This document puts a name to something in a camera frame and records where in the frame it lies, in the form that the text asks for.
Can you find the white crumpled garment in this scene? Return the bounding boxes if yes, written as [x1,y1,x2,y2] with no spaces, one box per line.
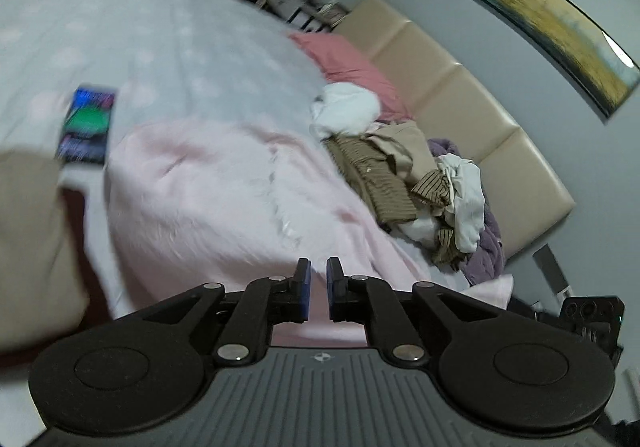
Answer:
[309,82,382,140]

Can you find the white shirt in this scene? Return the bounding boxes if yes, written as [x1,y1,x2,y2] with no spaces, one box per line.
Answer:
[400,153,487,254]

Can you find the beige cloth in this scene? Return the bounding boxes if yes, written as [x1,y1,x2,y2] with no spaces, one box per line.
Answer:
[0,147,87,354]

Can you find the bed with light blue sheet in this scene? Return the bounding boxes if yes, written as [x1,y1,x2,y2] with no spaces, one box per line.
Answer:
[0,0,451,378]

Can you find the cluttered white shelf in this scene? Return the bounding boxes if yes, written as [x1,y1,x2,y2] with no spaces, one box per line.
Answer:
[256,0,351,35]

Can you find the beige padded headboard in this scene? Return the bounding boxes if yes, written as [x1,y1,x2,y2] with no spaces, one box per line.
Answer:
[334,0,576,262]

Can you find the phone with colourful screen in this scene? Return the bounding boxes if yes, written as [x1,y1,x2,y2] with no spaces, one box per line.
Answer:
[55,84,118,166]

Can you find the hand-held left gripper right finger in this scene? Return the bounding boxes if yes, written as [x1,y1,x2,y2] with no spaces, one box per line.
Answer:
[326,256,506,367]

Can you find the pink fleece blanket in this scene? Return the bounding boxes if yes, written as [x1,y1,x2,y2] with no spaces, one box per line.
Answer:
[102,119,515,348]

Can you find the purple garment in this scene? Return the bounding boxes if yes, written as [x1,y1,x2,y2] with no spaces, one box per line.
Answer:
[425,138,507,287]

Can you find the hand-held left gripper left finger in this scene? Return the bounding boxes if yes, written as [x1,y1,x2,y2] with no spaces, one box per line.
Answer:
[131,257,312,367]

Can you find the beige garment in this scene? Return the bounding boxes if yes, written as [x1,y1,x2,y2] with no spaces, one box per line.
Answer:
[361,121,441,188]

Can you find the brown striped garment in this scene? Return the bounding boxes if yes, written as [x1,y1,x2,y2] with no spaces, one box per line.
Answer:
[322,133,468,270]

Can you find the yellow landscape wall painting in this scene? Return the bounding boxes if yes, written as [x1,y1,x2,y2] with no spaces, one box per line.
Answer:
[430,0,640,120]

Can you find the pink pillow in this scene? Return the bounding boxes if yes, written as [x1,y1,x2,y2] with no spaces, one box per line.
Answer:
[289,32,415,122]

